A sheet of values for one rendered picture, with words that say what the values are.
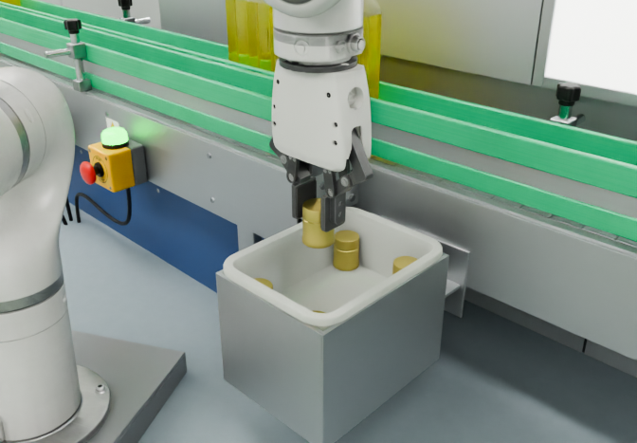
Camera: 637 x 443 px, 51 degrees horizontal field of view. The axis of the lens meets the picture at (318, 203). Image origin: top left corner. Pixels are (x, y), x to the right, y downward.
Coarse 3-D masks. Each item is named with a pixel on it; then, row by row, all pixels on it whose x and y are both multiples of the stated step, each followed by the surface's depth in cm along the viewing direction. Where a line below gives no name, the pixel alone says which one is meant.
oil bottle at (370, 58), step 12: (372, 0) 91; (372, 12) 91; (372, 24) 92; (372, 36) 93; (372, 48) 93; (360, 60) 92; (372, 60) 94; (372, 72) 95; (372, 84) 96; (372, 96) 97
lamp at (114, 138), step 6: (102, 132) 112; (108, 132) 112; (114, 132) 112; (120, 132) 112; (126, 132) 114; (102, 138) 112; (108, 138) 111; (114, 138) 112; (120, 138) 112; (126, 138) 113; (102, 144) 113; (108, 144) 112; (114, 144) 112; (120, 144) 112; (126, 144) 113
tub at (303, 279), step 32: (352, 224) 88; (384, 224) 84; (256, 256) 78; (288, 256) 83; (320, 256) 87; (384, 256) 85; (416, 256) 82; (256, 288) 71; (288, 288) 83; (320, 288) 83; (352, 288) 83; (384, 288) 71; (320, 320) 66
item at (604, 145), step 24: (24, 0) 172; (96, 24) 150; (120, 24) 143; (192, 48) 127; (216, 48) 122; (384, 96) 98; (408, 96) 95; (432, 96) 92; (480, 120) 88; (504, 120) 85; (528, 120) 83; (576, 144) 80; (600, 144) 78; (624, 144) 76
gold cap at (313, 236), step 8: (312, 200) 71; (304, 208) 69; (312, 208) 69; (304, 216) 70; (312, 216) 69; (304, 224) 70; (312, 224) 69; (304, 232) 70; (312, 232) 70; (320, 232) 70; (328, 232) 70; (304, 240) 71; (312, 240) 70; (320, 240) 70; (328, 240) 70; (320, 248) 70
